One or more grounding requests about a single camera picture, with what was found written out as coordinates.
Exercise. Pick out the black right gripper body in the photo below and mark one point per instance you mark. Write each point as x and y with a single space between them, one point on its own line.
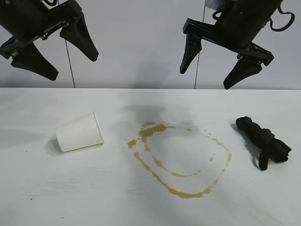
244 21

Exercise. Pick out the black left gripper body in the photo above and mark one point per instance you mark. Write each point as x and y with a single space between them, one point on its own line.
28 18

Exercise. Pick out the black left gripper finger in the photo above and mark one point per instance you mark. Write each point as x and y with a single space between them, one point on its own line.
78 37
33 63

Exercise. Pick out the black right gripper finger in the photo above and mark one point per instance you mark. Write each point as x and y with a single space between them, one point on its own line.
191 51
242 73

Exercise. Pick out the black cloth rag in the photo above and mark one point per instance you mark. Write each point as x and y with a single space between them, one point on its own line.
256 134

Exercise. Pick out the white paper cup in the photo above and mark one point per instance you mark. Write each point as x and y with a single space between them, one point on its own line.
77 133

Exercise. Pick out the brown liquid spill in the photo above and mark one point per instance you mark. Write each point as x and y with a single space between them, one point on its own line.
150 131

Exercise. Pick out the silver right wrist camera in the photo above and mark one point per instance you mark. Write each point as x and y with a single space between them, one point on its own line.
212 3

